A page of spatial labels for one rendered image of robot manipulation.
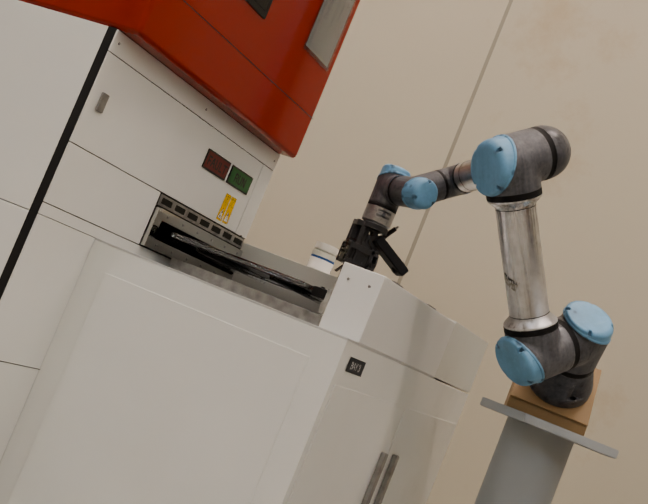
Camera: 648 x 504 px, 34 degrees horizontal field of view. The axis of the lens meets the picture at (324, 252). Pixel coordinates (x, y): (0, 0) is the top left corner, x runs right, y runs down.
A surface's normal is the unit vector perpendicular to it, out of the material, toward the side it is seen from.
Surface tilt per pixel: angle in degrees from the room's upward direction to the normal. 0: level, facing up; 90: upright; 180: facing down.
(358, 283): 90
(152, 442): 90
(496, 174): 118
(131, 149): 90
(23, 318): 90
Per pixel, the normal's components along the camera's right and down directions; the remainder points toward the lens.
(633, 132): -0.15, -0.15
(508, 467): -0.63, -0.32
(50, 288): 0.85, 0.31
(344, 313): -0.36, -0.22
